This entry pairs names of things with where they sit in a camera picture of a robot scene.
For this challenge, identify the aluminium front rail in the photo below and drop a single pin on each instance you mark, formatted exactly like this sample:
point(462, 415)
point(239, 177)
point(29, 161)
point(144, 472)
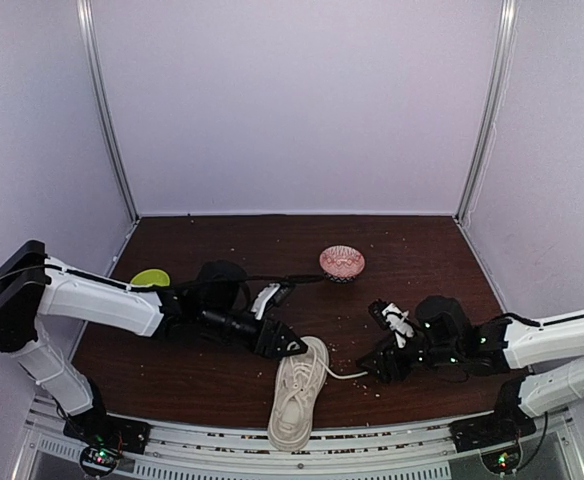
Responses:
point(418, 450)

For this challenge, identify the aluminium frame post back left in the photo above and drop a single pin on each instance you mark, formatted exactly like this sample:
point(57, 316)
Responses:
point(88, 33)

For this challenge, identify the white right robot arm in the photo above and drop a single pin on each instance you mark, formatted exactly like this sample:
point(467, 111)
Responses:
point(511, 342)

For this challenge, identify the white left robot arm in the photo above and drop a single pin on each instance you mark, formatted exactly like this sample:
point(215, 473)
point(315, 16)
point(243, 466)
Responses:
point(35, 286)

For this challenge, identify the red patterned bowl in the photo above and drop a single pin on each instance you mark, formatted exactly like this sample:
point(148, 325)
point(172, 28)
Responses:
point(341, 263)

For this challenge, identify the aluminium frame post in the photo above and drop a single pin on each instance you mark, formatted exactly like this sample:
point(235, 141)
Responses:
point(495, 93)
point(88, 33)

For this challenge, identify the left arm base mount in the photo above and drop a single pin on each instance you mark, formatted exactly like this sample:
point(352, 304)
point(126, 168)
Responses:
point(107, 437)

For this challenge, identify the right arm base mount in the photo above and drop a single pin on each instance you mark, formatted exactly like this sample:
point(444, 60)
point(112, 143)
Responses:
point(496, 436)

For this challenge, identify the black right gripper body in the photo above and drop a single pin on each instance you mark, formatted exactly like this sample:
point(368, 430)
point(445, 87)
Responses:
point(437, 357)

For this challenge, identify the aluminium frame rail left side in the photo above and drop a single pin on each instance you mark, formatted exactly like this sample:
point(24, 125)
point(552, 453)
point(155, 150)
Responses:
point(124, 242)

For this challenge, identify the lime green bowl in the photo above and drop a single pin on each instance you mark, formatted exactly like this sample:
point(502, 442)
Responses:
point(151, 277)

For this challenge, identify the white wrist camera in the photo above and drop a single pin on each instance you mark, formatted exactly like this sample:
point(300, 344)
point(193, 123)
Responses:
point(396, 320)
point(259, 305)

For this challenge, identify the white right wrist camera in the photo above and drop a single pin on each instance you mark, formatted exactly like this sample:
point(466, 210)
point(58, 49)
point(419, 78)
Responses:
point(396, 320)

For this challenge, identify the aluminium frame post back right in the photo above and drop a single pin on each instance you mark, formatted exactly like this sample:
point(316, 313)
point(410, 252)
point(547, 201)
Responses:
point(495, 93)

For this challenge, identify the white canvas sneaker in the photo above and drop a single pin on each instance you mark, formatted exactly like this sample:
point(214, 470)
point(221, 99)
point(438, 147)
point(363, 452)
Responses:
point(299, 381)

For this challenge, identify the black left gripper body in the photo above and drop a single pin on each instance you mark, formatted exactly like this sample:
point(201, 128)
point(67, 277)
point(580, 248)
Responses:
point(216, 323)

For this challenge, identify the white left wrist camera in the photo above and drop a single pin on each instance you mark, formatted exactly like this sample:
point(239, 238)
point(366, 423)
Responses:
point(259, 305)

